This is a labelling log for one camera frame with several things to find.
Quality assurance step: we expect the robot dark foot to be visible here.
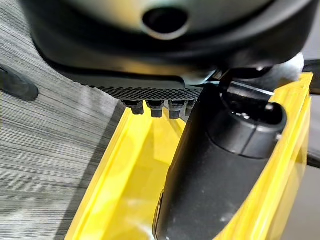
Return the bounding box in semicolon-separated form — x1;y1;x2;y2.
0;63;40;102

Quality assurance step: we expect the yellow plastic shelf bin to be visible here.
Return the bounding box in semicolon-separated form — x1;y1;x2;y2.
64;71;315;240

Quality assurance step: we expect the black sole-shaped part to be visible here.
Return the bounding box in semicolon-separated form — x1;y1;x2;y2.
46;59;209;102

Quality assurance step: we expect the robot left hand black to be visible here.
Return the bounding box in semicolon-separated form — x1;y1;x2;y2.
19;0;311;240

